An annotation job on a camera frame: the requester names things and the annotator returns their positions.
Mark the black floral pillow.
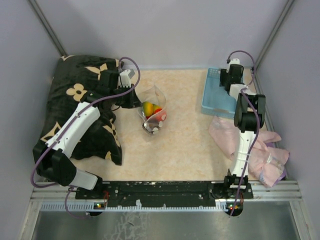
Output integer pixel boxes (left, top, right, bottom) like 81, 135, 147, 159
33, 54, 125, 166

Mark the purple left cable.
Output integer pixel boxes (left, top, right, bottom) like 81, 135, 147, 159
29, 56, 141, 221

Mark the pink cloth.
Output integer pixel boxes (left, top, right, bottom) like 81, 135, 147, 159
208, 116, 290, 187

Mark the clear dotted zip bag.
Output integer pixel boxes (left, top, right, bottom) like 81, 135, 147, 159
138, 85, 167, 135

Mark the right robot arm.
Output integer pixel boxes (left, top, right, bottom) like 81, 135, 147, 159
220, 58, 266, 198

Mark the dark brown toy fruit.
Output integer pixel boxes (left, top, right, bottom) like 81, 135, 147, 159
142, 121, 161, 135

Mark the purple cable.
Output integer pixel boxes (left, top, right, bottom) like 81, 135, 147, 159
29, 56, 141, 221
226, 50, 262, 218

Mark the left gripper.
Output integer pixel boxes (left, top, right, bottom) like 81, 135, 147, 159
109, 83, 143, 109

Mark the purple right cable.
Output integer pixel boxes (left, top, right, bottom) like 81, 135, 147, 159
226, 50, 262, 218

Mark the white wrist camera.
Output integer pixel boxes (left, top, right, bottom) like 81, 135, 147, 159
118, 69, 135, 88
226, 58, 240, 65

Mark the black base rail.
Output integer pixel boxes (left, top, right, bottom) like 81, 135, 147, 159
74, 180, 254, 208

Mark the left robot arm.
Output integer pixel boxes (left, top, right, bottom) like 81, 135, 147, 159
30, 68, 141, 199

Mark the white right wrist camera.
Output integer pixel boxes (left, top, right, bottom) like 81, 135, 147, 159
226, 58, 240, 65

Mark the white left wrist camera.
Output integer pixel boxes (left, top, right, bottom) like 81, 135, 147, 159
118, 69, 135, 88

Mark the blue plastic basket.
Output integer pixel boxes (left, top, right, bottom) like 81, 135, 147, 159
201, 68, 238, 120

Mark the green orange toy mango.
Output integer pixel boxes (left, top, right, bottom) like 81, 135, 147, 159
142, 101, 154, 116

